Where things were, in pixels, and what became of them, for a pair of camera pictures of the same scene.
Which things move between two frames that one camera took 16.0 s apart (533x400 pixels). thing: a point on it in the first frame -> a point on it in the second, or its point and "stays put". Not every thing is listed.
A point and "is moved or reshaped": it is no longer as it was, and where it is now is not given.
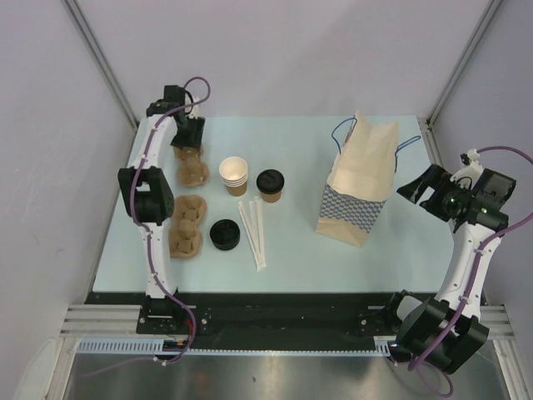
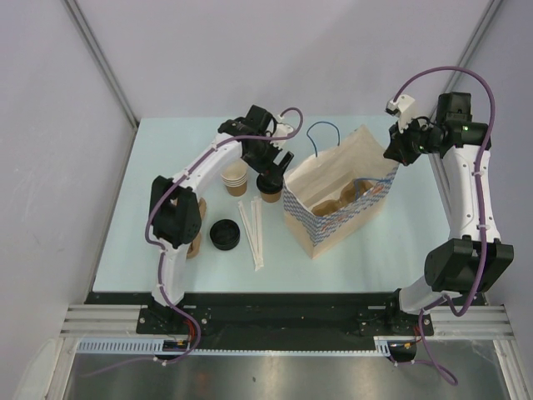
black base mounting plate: [196, 316] stays put
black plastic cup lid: [225, 234] stays put
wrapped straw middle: [253, 217] stays put
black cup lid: [270, 181] stays put
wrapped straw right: [260, 232] stays put
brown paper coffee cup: [271, 197] stays put
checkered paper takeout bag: [361, 179] is moved or reshaped
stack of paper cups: [234, 172] stays put
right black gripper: [439, 179] -> [398, 149]
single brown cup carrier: [191, 171] is moved or reshaped
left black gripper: [193, 139] -> [269, 167]
